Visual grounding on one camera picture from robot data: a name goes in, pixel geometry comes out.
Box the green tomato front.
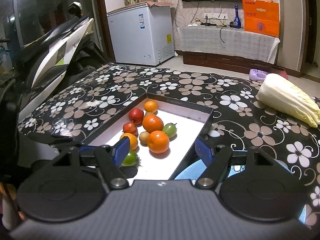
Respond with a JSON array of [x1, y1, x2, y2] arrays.
[[121, 151, 140, 166]]

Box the green tomato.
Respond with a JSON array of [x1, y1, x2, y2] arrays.
[[162, 123, 177, 139], [121, 151, 140, 166]]

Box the yellow orange citrus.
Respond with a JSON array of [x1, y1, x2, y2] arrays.
[[120, 133, 138, 151]]

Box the brown longan front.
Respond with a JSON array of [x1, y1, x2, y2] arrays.
[[139, 131, 150, 145]]

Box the brown longan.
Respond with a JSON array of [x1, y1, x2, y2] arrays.
[[144, 112, 156, 118], [139, 131, 150, 145]]

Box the large orange front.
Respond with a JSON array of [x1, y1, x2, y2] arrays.
[[147, 131, 170, 154]]

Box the large orange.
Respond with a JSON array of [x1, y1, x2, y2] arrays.
[[147, 131, 170, 154], [142, 114, 164, 133]]

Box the red apple lower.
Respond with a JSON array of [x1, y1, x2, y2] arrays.
[[123, 122, 138, 136]]

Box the red apple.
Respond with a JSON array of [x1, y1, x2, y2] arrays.
[[129, 108, 144, 125], [123, 122, 138, 136]]

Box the blue cartoon plate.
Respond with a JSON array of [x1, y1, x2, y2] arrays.
[[175, 160, 307, 224]]

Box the black box with white interior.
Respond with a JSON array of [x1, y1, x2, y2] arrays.
[[84, 93, 212, 183]]

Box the red apple upper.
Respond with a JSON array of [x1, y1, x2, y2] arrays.
[[129, 108, 144, 125]]

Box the large orange centre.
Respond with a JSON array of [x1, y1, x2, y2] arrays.
[[142, 114, 164, 133]]

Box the brown longan back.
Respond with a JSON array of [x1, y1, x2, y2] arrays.
[[144, 112, 156, 118]]

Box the small orange at box back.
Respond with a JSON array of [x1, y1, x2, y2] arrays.
[[144, 100, 158, 113]]

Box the floral black tablecloth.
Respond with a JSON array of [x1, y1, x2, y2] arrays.
[[18, 63, 319, 232]]

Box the purple plastic toy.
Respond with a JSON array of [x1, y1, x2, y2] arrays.
[[249, 69, 268, 82]]

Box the napa cabbage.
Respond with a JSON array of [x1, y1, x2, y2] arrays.
[[258, 73, 319, 128]]

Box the dark wooden tv cabinet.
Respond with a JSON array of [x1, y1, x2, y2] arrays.
[[182, 51, 274, 74]]

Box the pink slipper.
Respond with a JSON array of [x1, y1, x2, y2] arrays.
[[277, 69, 289, 80]]

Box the white lace cabinet cover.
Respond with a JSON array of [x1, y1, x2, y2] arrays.
[[178, 25, 280, 64]]

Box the black and white scooter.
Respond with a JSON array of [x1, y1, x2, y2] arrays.
[[1, 2, 107, 120]]

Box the white chest freezer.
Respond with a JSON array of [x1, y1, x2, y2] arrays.
[[107, 1, 175, 66]]

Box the white power strip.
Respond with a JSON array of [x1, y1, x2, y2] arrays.
[[203, 12, 228, 20]]

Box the blue glass bottle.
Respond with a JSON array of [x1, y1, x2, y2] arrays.
[[233, 4, 241, 29]]

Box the orange gift box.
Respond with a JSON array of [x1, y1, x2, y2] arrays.
[[242, 0, 280, 37]]

